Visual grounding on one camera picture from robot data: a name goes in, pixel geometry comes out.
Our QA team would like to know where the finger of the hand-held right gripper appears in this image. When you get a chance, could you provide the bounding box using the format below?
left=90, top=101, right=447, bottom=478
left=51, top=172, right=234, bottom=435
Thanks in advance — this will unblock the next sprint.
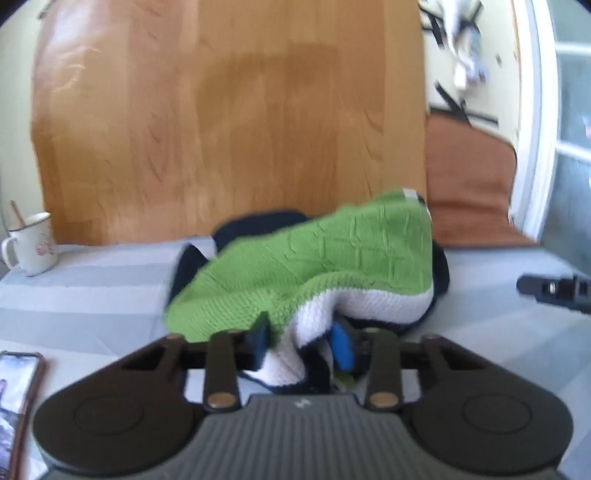
left=516, top=273, right=591, bottom=317

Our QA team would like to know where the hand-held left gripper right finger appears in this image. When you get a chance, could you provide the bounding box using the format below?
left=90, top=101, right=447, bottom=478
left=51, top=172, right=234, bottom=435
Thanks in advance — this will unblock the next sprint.
left=330, top=320, right=478, bottom=412

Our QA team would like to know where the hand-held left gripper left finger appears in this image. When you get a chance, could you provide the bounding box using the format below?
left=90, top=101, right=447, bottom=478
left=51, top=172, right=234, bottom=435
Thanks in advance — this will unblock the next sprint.
left=117, top=311, right=271, bottom=412

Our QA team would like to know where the green white navy knit sweater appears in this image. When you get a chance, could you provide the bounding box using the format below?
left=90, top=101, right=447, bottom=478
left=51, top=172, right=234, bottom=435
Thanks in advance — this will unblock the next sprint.
left=164, top=187, right=451, bottom=393

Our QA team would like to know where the brown perforated cushion mat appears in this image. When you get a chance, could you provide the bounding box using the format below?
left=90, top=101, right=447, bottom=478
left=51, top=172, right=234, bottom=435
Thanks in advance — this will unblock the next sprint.
left=425, top=113, right=539, bottom=250

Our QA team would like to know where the grey striped bed sheet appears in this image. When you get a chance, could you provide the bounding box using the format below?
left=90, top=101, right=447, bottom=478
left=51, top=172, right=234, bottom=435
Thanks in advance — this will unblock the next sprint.
left=0, top=233, right=591, bottom=480

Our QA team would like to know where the black tape strip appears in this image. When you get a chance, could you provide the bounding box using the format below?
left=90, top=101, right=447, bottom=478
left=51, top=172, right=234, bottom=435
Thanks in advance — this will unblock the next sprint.
left=421, top=10, right=448, bottom=51
left=434, top=80, right=465, bottom=114
left=429, top=99, right=500, bottom=130

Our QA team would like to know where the wood-pattern vinyl sheet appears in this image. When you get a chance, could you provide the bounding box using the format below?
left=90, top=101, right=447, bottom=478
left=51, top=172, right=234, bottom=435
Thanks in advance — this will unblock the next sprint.
left=31, top=0, right=428, bottom=246

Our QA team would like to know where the white enamel mug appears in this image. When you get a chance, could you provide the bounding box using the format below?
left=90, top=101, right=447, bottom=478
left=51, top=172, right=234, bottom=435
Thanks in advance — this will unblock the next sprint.
left=1, top=212, right=59, bottom=278

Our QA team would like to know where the smartphone with brown case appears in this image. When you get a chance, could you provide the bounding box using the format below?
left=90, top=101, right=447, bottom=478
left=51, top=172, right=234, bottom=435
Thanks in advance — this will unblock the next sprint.
left=0, top=352, right=46, bottom=480

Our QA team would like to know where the white window frame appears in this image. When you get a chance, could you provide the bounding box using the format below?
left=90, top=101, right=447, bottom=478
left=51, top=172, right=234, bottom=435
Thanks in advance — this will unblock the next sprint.
left=508, top=0, right=591, bottom=236

